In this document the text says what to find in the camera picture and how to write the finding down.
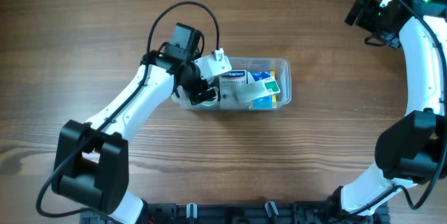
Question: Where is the white Hansaplast plaster box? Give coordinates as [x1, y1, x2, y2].
[219, 70, 247, 109]

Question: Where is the white green medicine box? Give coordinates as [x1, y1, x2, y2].
[235, 77, 281, 103]

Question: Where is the blue yellow VapoDrops packet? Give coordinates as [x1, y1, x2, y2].
[247, 70, 277, 110]

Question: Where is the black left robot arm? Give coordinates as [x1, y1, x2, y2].
[36, 23, 231, 223]

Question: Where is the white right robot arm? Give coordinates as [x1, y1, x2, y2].
[321, 0, 446, 223]

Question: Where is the clear plastic container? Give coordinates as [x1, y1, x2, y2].
[173, 57, 292, 111]

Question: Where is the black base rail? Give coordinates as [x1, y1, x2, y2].
[80, 201, 388, 224]

